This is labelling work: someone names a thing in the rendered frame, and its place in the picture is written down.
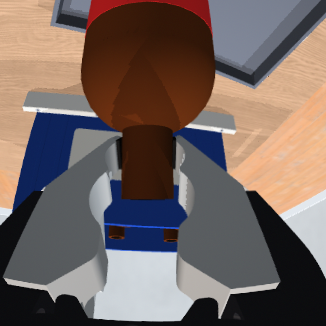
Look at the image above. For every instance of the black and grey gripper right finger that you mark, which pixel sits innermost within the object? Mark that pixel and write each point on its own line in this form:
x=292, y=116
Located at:
x=235, y=248

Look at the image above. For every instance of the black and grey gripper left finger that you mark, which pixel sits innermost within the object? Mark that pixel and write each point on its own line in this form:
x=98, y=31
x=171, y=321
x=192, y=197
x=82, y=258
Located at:
x=51, y=244

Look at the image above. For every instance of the grey rectangular tray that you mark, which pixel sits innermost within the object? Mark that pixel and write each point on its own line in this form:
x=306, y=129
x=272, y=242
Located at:
x=251, y=38

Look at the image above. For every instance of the grey flat bar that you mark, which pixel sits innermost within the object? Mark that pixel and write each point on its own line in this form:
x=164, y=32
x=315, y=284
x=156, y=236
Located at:
x=77, y=105

